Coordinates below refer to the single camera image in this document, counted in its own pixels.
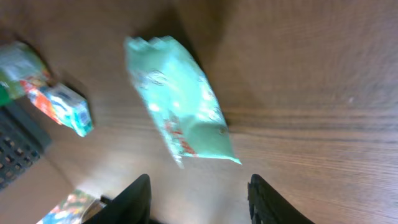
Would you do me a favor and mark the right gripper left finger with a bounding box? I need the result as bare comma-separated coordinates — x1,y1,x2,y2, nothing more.
84,174,152,224

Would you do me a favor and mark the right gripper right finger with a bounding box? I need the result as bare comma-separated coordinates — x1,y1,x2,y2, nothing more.
248,174,314,224

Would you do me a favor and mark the teal tissue pack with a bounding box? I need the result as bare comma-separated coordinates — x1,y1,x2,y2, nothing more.
46,83,94,137

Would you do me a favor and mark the mint green wipes packet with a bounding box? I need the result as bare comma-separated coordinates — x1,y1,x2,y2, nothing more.
124,36,240,167

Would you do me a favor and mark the orange tissue pack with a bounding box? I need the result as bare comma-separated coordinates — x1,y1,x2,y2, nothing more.
19,79,62,125

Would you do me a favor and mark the green lid glass jar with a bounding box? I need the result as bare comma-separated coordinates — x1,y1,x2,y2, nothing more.
1,41,50,106

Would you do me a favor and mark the grey plastic mesh basket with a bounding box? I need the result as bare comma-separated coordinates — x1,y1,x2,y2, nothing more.
1,102,52,190

